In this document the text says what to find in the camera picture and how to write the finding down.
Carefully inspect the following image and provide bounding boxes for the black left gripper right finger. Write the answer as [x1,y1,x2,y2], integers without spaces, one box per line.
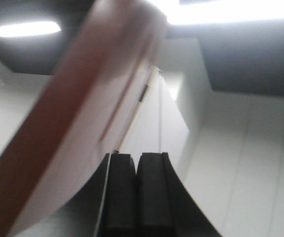
[137,153,220,237]

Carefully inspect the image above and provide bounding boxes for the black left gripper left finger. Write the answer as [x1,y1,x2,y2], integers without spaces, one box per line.
[66,154,137,237]

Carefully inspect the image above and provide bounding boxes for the brown wooden door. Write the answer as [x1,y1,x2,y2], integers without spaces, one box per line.
[0,0,166,237]

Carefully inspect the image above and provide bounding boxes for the ceiling light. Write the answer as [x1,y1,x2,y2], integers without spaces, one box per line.
[0,21,61,38]

